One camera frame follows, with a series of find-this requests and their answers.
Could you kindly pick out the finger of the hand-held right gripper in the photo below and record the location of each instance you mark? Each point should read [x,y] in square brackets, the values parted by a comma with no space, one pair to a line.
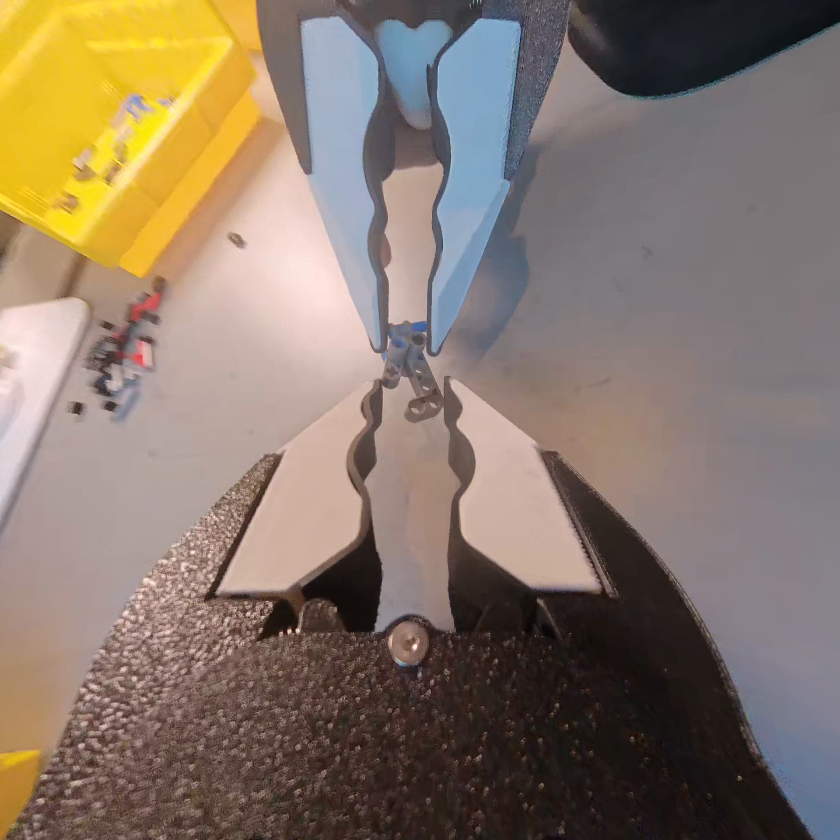
[476,164]
[341,164]

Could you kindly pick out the heap of blue grey parts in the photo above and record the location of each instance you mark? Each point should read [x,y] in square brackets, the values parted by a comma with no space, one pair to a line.
[134,105]

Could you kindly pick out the grey angled beam assembly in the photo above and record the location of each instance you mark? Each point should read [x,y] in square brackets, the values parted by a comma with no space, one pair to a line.
[426,407]

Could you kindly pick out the person's right forearm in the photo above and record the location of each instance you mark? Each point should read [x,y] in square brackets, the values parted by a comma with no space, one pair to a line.
[689,46]

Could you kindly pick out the pile of red black parts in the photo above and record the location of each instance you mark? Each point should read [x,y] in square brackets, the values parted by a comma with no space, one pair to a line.
[141,308]

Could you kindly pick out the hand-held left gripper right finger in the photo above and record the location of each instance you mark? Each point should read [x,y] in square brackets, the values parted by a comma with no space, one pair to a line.
[518,518]

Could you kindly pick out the yellow beam assembly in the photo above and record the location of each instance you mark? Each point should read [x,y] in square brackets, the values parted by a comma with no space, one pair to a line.
[16,787]

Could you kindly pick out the small grey connector blue pins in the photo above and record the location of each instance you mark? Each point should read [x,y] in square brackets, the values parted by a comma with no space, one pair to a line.
[394,371]

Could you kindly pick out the small black connector piece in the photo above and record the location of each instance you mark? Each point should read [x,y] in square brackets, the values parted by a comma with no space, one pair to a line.
[236,240]

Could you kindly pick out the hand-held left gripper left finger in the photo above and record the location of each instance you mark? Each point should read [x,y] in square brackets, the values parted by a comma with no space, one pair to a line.
[302,518]

